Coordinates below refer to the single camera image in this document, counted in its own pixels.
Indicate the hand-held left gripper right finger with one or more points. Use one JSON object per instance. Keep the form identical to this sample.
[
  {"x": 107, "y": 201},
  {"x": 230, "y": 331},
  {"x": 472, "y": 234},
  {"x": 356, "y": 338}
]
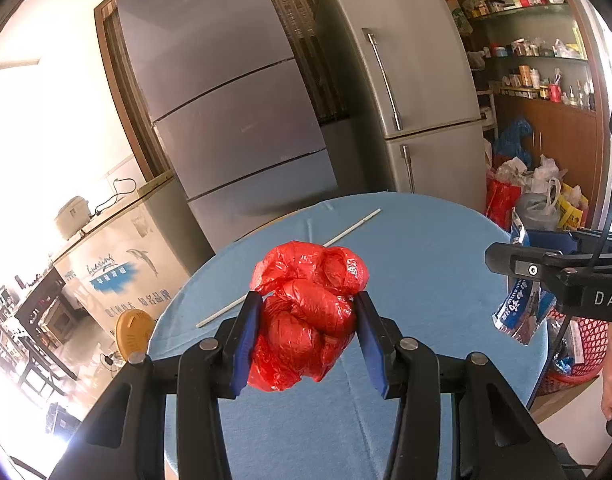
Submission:
[{"x": 371, "y": 350}]

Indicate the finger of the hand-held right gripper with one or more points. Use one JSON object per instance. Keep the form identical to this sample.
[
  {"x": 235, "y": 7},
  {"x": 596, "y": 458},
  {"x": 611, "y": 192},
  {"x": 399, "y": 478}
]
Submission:
[
  {"x": 516, "y": 262},
  {"x": 551, "y": 241}
]

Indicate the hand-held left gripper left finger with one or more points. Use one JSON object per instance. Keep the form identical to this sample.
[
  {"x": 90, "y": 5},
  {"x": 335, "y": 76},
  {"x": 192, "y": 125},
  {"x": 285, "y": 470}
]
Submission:
[{"x": 246, "y": 345}]

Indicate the blue white snack packet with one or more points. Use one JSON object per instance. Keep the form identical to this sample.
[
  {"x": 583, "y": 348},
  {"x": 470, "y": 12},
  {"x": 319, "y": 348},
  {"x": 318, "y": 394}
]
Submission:
[{"x": 516, "y": 305}]

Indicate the red plastic mesh basket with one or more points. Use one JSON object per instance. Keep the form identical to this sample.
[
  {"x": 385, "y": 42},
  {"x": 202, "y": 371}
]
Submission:
[{"x": 588, "y": 350}]

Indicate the red plastic bag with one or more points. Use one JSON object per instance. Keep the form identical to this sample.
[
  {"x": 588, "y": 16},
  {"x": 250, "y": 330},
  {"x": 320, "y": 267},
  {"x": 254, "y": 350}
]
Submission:
[{"x": 306, "y": 310}]

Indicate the yellow printed bag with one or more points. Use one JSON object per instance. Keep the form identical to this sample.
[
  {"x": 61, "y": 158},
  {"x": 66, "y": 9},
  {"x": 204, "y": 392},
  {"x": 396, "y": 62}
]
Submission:
[{"x": 571, "y": 210}]

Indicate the red printed bag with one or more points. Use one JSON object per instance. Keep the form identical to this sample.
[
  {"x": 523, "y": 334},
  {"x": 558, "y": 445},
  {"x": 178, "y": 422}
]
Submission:
[{"x": 501, "y": 200}]

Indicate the white plastic bag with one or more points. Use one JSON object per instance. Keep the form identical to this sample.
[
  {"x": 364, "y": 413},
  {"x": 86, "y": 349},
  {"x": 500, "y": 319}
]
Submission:
[{"x": 543, "y": 175}]

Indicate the blue plastic bag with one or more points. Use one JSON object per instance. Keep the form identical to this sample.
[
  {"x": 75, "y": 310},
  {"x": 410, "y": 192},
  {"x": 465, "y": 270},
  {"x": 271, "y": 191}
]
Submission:
[{"x": 511, "y": 140}]

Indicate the brown wooden cabinet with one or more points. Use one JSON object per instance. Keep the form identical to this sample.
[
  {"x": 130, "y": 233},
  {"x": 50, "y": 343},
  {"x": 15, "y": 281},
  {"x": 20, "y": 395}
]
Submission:
[{"x": 561, "y": 130}]

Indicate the yellow round appliance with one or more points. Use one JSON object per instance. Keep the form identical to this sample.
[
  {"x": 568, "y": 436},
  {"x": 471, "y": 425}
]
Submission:
[{"x": 133, "y": 332}]

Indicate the thin white stick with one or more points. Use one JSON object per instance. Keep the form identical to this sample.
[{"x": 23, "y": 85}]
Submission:
[{"x": 346, "y": 227}]

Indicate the white shelf rack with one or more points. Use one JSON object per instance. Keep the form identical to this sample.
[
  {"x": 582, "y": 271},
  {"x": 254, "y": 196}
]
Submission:
[{"x": 486, "y": 115}]

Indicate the white chest freezer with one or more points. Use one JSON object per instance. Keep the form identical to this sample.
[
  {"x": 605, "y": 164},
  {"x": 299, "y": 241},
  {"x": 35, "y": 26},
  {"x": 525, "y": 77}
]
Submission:
[{"x": 135, "y": 240}]

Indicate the shelf of bottles and boxes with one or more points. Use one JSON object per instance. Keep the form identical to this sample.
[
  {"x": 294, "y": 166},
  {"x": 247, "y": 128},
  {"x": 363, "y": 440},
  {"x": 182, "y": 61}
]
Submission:
[{"x": 526, "y": 50}]

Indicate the black case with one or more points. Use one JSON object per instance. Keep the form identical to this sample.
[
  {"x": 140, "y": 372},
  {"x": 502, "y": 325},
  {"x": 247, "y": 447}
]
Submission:
[{"x": 63, "y": 417}]

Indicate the dark wooden side table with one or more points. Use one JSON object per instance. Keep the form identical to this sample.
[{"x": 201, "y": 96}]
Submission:
[{"x": 50, "y": 310}]

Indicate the white rice cooker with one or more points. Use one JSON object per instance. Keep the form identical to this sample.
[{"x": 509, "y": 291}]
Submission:
[{"x": 73, "y": 215}]

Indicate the silver two-door refrigerator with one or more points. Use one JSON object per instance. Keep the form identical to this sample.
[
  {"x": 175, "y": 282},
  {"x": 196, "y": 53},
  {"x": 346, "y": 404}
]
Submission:
[{"x": 426, "y": 60}]

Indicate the grey three-door refrigerator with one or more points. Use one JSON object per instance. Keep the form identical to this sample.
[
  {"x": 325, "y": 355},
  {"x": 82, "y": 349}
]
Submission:
[{"x": 225, "y": 110}]

